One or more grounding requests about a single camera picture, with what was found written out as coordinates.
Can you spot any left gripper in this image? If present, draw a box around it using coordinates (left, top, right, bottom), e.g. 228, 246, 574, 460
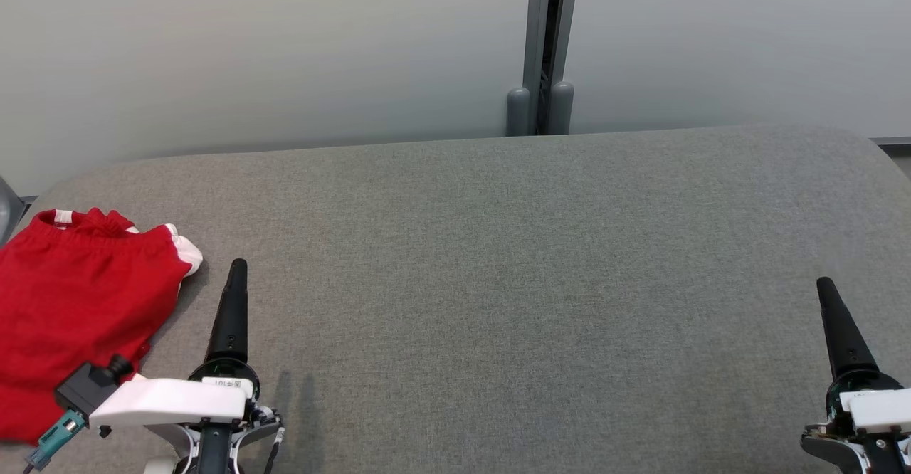
160, 258, 284, 474

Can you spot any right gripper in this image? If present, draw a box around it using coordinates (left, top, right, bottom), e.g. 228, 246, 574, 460
801, 276, 911, 474

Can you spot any red garment with white cuffs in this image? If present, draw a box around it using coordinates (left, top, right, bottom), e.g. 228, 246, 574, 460
0, 207, 204, 446

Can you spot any teal left camera connector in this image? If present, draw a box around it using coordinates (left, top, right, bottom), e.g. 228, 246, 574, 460
25, 410, 88, 472

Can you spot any grey rounded post foot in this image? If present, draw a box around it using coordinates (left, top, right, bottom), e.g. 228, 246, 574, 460
548, 80, 575, 135
506, 87, 532, 137

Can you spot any grey partition frame post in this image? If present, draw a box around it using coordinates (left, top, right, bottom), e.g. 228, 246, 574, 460
522, 0, 581, 137

